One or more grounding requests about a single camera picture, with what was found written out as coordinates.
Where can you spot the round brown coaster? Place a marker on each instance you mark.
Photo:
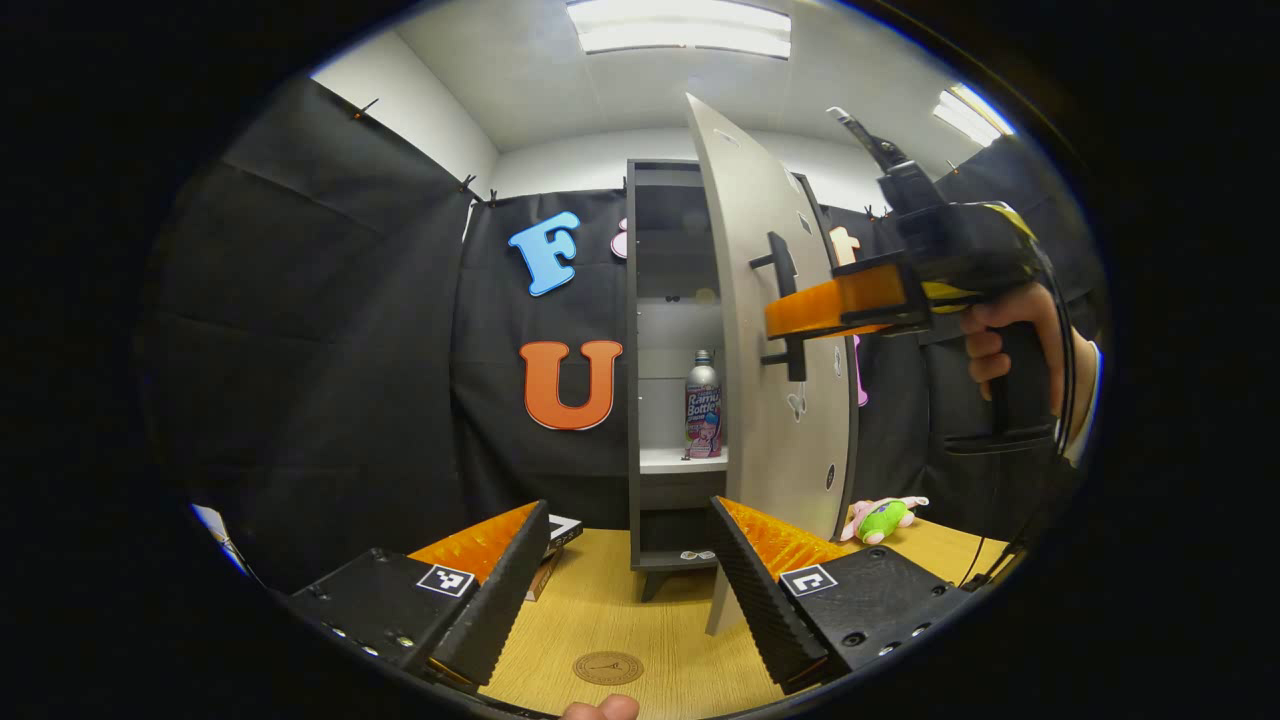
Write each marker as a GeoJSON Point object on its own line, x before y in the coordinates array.
{"type": "Point", "coordinates": [608, 668]}

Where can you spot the black backdrop cloth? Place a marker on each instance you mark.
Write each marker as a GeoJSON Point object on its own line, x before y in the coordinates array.
{"type": "Point", "coordinates": [330, 350]}

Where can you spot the large ceiling light panel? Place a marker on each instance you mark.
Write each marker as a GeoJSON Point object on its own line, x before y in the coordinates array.
{"type": "Point", "coordinates": [680, 27]}

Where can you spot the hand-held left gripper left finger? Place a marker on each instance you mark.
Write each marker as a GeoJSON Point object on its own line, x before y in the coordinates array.
{"type": "Point", "coordinates": [500, 600]}

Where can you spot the grey cabinet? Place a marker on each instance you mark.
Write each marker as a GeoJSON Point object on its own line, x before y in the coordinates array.
{"type": "Point", "coordinates": [650, 520]}

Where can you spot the pink and green plush toy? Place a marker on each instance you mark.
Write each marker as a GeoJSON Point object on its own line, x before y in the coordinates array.
{"type": "Point", "coordinates": [880, 520]}

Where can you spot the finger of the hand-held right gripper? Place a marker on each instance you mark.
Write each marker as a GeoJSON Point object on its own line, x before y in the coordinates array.
{"type": "Point", "coordinates": [840, 300]}

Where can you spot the beige cabinet door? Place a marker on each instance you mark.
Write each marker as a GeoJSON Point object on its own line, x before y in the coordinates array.
{"type": "Point", "coordinates": [780, 450]}

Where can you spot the white paper object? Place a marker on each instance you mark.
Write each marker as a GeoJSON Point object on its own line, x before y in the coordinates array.
{"type": "Point", "coordinates": [222, 535]}

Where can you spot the silver bottle with pink label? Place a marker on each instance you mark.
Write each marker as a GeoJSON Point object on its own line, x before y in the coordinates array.
{"type": "Point", "coordinates": [702, 410]}

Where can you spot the small ceiling light panel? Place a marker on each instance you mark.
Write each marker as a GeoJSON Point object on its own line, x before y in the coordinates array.
{"type": "Point", "coordinates": [970, 115]}

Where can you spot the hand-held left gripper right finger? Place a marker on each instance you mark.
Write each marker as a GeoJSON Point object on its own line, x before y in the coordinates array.
{"type": "Point", "coordinates": [760, 600]}

